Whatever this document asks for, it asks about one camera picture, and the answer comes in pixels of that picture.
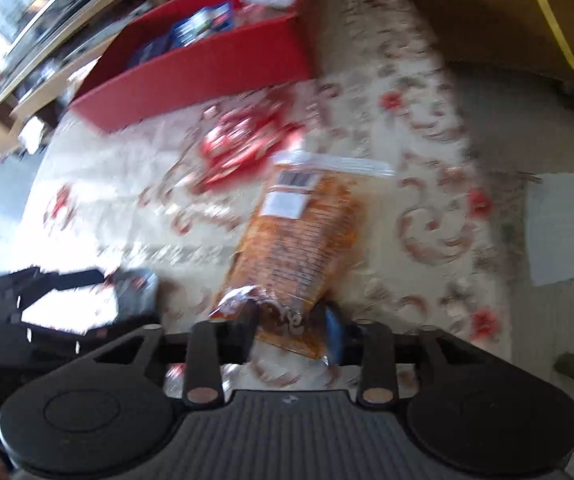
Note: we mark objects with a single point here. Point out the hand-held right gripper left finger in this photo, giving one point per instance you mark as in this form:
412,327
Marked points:
244,335

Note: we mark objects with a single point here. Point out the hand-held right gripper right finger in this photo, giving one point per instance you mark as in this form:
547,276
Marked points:
333,334

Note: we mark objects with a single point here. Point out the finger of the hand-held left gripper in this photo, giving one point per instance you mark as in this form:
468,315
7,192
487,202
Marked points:
82,339
27,282

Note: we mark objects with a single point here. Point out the clear orange snack packet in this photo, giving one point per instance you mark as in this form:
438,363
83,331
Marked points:
307,240

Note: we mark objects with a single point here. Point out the red cardboard box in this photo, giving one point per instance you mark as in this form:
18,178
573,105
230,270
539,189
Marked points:
207,80

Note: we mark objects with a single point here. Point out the blue wafer biscuit packet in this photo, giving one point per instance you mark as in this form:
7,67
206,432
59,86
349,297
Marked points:
149,52

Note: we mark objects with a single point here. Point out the blue clear snack packet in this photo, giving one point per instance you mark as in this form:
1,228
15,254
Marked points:
202,25

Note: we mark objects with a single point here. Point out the wooden television stand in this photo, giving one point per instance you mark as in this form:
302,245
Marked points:
27,95

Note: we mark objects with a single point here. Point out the floral tablecloth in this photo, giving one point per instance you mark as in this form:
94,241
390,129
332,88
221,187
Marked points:
417,160

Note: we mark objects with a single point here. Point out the white paper sheet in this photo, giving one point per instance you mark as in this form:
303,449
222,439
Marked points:
559,227

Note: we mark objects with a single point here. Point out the brown cardboard box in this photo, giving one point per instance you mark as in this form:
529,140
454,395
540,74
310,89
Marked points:
492,10

